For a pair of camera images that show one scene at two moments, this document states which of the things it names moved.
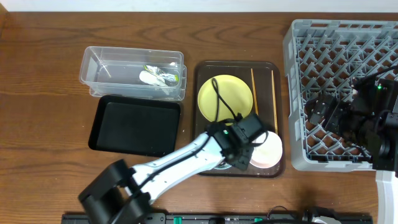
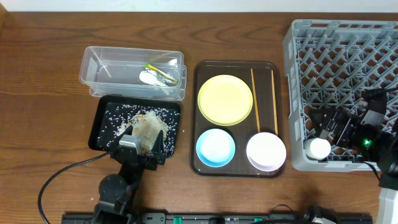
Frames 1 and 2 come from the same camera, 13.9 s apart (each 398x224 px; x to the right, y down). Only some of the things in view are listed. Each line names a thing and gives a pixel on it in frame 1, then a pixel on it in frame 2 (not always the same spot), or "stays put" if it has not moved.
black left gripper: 241,158 to 140,158
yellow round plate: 234,89 stays put
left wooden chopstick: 254,89 stays put
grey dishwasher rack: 326,56 stays put
